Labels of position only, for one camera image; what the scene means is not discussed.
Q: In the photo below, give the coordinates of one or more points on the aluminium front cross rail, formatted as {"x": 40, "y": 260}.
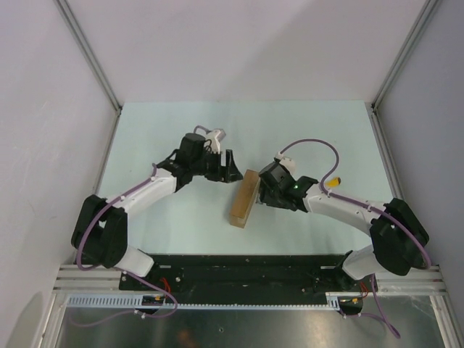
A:
{"x": 102, "y": 281}

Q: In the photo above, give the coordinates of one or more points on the right aluminium frame post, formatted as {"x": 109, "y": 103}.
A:
{"x": 411, "y": 41}

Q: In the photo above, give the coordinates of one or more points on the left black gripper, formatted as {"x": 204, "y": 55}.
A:
{"x": 221, "y": 172}

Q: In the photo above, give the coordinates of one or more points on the left aluminium frame post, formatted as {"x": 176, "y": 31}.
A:
{"x": 88, "y": 53}

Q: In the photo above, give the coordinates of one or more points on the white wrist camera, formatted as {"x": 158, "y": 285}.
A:
{"x": 213, "y": 139}
{"x": 287, "y": 162}

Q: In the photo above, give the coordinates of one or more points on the aluminium frame post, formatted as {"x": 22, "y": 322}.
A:
{"x": 411, "y": 41}
{"x": 88, "y": 53}

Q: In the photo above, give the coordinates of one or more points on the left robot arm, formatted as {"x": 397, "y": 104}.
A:
{"x": 100, "y": 236}

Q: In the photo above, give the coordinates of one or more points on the right aluminium side rail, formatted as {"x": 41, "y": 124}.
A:
{"x": 385, "y": 153}

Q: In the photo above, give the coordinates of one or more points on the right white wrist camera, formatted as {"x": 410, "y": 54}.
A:
{"x": 287, "y": 162}

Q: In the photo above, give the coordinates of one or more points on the brown cardboard express box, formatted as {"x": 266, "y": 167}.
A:
{"x": 244, "y": 199}

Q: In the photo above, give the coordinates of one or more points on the yellow utility knife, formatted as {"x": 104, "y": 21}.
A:
{"x": 333, "y": 182}

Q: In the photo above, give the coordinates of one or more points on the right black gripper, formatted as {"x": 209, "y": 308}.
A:
{"x": 264, "y": 197}

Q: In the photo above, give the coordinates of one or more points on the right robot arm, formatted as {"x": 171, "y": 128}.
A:
{"x": 398, "y": 239}

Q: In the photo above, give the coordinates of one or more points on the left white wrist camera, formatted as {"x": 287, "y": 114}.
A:
{"x": 213, "y": 139}

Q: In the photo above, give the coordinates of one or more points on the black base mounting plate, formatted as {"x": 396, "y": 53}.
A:
{"x": 244, "y": 281}

